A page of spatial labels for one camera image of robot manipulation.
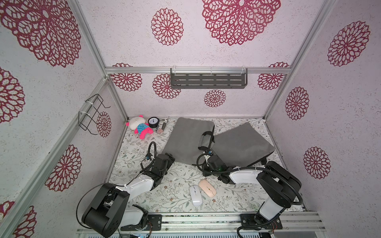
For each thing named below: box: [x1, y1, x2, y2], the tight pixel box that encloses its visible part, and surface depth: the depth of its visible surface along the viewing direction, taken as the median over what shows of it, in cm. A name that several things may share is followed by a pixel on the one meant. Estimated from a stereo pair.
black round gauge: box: [147, 116, 160, 128], surface depth 118 cm
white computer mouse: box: [189, 184, 203, 207], surface depth 83 cm
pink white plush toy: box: [125, 115, 155, 140], surface depth 111 cm
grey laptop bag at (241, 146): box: [210, 122, 275, 168], surface depth 104 cm
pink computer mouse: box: [198, 179, 217, 198], surface depth 85 cm
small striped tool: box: [156, 121, 167, 134], surface depth 112 cm
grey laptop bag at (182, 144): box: [161, 117, 216, 166], surface depth 108 cm
